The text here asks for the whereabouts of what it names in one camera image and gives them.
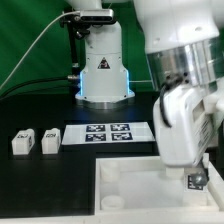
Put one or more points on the white square tabletop tray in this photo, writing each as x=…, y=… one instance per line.
x=144, y=184

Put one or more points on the black camera stand pole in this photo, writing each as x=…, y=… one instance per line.
x=74, y=57

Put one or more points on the grey camera on stand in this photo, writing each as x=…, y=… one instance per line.
x=95, y=16

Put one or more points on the white sheet with AprilTags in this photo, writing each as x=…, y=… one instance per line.
x=107, y=133

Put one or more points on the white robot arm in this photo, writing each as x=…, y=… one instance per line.
x=186, y=66

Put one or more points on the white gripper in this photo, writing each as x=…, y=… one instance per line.
x=194, y=120

